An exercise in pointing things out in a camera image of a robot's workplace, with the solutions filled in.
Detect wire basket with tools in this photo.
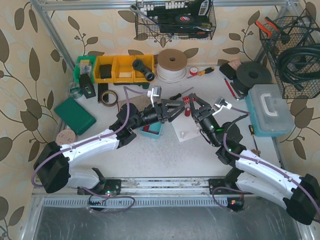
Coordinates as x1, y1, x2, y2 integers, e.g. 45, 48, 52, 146
129, 0, 216, 42

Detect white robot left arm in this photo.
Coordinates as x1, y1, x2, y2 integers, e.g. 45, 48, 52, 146
32, 99, 185, 194

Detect black pipe fitting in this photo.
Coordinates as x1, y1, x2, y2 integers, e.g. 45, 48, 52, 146
132, 59, 155, 82

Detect brown tape roll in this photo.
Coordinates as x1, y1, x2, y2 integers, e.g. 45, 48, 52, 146
100, 90, 118, 107

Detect black box in bin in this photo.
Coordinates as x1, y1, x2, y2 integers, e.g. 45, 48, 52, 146
99, 64, 112, 79

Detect orange handled pliers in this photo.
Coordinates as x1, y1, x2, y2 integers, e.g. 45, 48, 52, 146
254, 16, 280, 38

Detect yellow black handle screwdriver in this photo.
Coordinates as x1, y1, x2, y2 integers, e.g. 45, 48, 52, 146
187, 67, 215, 79

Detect teal plastic toolbox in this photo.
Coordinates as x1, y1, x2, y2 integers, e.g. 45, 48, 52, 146
245, 84, 295, 137

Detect yellow storage bins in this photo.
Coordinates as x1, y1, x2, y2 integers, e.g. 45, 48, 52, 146
93, 54, 155, 84

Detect beige work glove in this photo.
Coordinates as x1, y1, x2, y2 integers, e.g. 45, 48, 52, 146
129, 95, 151, 112

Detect wire basket with hoses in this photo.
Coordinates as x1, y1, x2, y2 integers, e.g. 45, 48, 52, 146
259, 15, 320, 99

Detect glass jar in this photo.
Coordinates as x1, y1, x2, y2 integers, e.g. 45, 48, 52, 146
68, 82, 83, 99

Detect red tape roll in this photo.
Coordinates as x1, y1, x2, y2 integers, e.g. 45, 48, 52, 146
189, 66, 198, 76

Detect white peg base plate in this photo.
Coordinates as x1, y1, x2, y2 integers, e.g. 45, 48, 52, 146
171, 113, 201, 143

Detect black green device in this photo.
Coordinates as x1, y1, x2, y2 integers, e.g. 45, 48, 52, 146
79, 73, 96, 99

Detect orange black small screwdriver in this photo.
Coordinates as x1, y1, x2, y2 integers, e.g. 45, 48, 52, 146
169, 87, 193, 101

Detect black rectangular case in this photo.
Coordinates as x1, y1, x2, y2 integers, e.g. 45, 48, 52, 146
219, 63, 237, 80

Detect green storage bin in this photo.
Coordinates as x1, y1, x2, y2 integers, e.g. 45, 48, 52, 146
73, 56, 97, 83

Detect dark steel hex key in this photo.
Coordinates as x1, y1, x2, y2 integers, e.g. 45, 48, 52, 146
230, 82, 247, 100

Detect white cable spool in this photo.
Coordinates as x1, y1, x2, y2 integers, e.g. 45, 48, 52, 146
156, 48, 188, 84

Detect black yellow precision screwdriver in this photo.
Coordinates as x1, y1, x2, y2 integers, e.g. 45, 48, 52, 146
248, 124, 261, 155

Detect green notebook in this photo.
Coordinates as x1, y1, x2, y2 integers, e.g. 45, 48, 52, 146
54, 97, 97, 135

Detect teal spring tray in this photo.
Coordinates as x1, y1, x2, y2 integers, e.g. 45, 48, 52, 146
138, 122, 163, 140

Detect red handled hex key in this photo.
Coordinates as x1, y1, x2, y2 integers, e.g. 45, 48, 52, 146
223, 77, 244, 101

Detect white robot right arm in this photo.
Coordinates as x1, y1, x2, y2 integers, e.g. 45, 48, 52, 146
189, 93, 320, 225

